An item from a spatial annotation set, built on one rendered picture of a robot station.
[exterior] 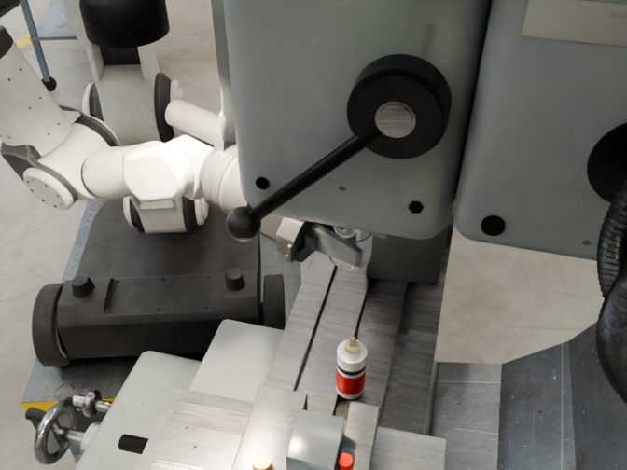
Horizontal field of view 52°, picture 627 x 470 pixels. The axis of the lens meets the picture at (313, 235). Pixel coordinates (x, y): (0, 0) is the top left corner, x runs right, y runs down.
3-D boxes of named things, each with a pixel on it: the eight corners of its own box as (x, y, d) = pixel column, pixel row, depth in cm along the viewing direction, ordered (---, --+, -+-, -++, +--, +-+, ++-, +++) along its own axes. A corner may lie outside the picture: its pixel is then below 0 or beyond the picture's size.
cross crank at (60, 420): (26, 471, 119) (6, 436, 111) (61, 418, 127) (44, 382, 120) (104, 491, 116) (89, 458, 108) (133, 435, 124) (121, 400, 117)
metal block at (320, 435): (286, 485, 70) (285, 456, 66) (299, 437, 75) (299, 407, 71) (333, 494, 69) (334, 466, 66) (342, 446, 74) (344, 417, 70)
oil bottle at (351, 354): (332, 396, 89) (334, 346, 82) (339, 373, 92) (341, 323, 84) (361, 403, 88) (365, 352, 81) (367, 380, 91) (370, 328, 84)
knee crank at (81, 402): (60, 416, 138) (52, 399, 134) (74, 393, 143) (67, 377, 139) (152, 438, 134) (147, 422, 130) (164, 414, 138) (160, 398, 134)
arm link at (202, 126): (218, 229, 74) (151, 193, 79) (276, 194, 82) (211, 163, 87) (218, 143, 68) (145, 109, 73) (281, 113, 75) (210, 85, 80)
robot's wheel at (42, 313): (66, 321, 169) (46, 267, 156) (85, 320, 169) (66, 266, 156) (48, 384, 154) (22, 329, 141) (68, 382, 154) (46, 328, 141)
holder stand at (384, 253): (365, 278, 106) (371, 181, 93) (372, 199, 123) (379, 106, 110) (438, 284, 105) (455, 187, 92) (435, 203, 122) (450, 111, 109)
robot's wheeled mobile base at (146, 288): (107, 205, 202) (82, 113, 180) (271, 199, 205) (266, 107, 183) (60, 368, 154) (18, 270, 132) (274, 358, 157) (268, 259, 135)
